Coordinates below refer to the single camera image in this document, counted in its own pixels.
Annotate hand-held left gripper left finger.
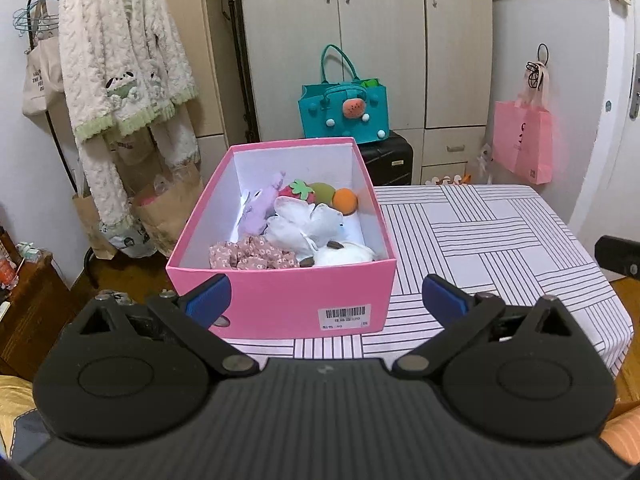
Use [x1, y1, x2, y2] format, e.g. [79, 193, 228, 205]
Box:
[64, 273, 259, 377]

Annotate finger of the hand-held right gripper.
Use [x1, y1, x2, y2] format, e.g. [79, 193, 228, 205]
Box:
[594, 234, 640, 279]

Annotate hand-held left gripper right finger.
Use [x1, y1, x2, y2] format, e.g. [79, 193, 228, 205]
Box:
[394, 273, 589, 377]

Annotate pink floral cloth pouch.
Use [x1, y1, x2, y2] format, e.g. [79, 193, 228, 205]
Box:
[208, 234, 302, 272]

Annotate pink cardboard box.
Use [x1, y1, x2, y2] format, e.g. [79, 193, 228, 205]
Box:
[165, 137, 399, 342]

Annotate purple plush toy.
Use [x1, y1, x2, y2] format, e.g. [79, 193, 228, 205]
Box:
[239, 170, 287, 237]

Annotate white plush toy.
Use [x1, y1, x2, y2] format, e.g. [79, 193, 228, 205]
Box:
[264, 195, 347, 262]

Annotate red strawberry plush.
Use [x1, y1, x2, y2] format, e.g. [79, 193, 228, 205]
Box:
[278, 178, 317, 206]

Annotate orange plush ball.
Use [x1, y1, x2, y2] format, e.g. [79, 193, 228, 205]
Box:
[331, 187, 359, 215]

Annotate green plush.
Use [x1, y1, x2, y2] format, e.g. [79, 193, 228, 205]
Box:
[307, 181, 337, 207]

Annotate striped tablecloth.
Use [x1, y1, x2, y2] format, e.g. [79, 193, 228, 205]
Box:
[220, 183, 635, 377]

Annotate white door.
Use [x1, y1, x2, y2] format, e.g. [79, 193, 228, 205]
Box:
[569, 4, 640, 282]

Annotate white green plastic bag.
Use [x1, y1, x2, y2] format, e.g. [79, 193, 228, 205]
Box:
[99, 219, 157, 259]

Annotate white orange scalloped item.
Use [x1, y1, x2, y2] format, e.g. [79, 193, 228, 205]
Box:
[421, 173, 472, 186]

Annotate small brown paper bag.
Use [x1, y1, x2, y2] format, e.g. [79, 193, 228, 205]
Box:
[71, 191, 117, 257]

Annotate clear plastic bag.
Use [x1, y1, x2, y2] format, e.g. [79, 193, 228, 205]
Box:
[466, 142, 497, 184]

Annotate pink shopping bag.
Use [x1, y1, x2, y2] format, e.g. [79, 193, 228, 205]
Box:
[493, 61, 554, 185]

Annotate black suitcase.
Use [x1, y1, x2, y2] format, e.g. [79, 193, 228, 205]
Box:
[357, 130, 415, 187]

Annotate wooden nightstand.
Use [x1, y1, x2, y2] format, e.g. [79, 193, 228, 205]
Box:
[0, 249, 77, 382]

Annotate orange cloth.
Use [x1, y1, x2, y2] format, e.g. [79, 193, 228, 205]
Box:
[599, 407, 640, 467]

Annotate teal felt tote bag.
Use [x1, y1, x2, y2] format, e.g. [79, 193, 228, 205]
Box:
[298, 43, 390, 141]

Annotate yellow striped blanket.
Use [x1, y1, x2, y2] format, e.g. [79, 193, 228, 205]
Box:
[0, 372, 48, 461]

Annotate black clothes rack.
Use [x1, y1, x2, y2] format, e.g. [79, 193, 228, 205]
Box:
[12, 0, 108, 288]

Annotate black pole stand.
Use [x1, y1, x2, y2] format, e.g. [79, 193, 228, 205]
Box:
[212, 0, 262, 144]

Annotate fluffy white green robe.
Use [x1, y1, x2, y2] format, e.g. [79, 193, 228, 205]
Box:
[58, 0, 202, 232]

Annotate beige cabinet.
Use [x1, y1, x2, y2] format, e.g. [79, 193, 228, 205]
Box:
[147, 0, 237, 187]

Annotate grey wardrobe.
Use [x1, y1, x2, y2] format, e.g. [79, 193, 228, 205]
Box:
[235, 0, 494, 187]

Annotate canvas tote bag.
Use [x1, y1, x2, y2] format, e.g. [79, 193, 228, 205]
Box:
[21, 0, 67, 117]

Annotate black hair ties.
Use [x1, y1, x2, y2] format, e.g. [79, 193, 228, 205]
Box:
[526, 43, 551, 88]

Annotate blue wire hangers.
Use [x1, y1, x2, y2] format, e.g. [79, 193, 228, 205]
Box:
[12, 0, 62, 37]

